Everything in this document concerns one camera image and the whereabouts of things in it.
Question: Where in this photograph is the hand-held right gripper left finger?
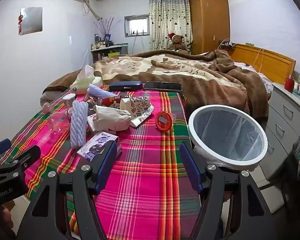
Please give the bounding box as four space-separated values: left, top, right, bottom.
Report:
16 140 118 240

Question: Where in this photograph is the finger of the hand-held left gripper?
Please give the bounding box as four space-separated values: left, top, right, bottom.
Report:
0 145 42 180
0 139 12 159

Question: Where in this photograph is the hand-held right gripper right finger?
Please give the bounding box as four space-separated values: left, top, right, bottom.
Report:
179 141 278 240

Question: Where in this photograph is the purple printed box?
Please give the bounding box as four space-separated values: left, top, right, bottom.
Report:
77 131 122 162

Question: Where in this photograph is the white round trash bin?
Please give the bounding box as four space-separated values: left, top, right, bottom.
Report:
187 105 268 172

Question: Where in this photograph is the clear plastic cup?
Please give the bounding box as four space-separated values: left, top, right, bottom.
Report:
49 111 72 133

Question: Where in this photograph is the white paper bag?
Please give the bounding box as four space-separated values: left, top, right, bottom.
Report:
93 105 132 132

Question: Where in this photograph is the red lidded snack cup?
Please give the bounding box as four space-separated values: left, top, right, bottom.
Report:
156 112 177 131

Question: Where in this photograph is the red drink can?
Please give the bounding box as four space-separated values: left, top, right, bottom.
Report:
100 96 123 109
86 95 102 105

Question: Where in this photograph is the pink green plaid bed sheet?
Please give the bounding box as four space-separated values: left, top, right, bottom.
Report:
0 85 202 240

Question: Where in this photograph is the dark blue glasses case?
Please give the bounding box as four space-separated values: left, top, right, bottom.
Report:
109 81 143 91

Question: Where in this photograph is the brown patterned blanket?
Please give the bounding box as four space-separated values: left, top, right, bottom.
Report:
40 49 269 123

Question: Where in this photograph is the soft tissue pack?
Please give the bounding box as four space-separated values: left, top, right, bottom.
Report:
69 64 103 95

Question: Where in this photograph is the grey drawer nightstand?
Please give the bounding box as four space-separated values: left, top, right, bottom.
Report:
259 82 300 180

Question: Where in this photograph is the cluttered shelf unit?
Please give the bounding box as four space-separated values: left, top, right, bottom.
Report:
90 44 129 64

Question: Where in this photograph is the pale pink bedding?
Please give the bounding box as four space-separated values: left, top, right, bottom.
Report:
234 61 273 93

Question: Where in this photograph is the brown teddy bear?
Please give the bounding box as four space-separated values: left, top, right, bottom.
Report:
167 32 190 53

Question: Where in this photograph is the red thermos bottle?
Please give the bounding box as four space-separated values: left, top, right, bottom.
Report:
284 75 294 93

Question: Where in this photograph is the wooden bed headboard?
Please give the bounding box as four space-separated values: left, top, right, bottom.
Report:
229 43 297 85

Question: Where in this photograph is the dried branches bunch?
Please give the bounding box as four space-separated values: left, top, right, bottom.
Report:
94 17 122 42

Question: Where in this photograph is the small window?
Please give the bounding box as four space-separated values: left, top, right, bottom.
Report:
124 14 150 37

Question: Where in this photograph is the wooden wardrobe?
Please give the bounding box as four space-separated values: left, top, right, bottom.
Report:
189 0 231 55

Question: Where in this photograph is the patterned curtain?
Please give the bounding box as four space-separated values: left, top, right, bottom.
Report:
149 0 193 52

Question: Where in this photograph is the wrapped air conditioner pipe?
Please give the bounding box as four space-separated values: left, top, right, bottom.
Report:
82 0 103 20

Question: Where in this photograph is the silver wall poster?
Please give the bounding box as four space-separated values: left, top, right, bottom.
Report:
17 7 43 36

